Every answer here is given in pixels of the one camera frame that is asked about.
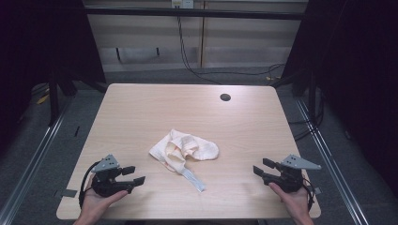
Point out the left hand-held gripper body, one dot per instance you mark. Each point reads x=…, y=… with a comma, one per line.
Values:
x=106, y=184

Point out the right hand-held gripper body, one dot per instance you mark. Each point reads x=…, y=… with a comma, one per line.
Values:
x=291, y=179

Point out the white towel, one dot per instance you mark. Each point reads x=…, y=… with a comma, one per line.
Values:
x=187, y=150

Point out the person's right hand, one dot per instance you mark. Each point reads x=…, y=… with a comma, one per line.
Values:
x=295, y=201

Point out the person's left hand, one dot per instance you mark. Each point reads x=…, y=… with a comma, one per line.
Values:
x=95, y=204

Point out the grey tape piece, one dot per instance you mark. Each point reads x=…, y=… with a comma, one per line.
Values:
x=317, y=190
x=66, y=193

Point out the small black floor strip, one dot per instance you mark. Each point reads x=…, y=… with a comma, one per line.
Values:
x=76, y=131

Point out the black metal stand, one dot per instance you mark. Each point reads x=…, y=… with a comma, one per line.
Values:
x=53, y=100
x=311, y=93

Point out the yellow floor strip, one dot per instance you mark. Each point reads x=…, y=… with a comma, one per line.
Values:
x=42, y=99

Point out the dark curtain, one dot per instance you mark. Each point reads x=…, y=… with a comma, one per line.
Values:
x=37, y=47
x=359, y=78

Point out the black horizontal bar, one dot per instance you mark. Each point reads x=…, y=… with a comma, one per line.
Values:
x=194, y=13

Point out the white power outlet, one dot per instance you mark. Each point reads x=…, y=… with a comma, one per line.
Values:
x=182, y=3

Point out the metal floor rail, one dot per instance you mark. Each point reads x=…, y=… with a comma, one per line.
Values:
x=29, y=165
x=331, y=165

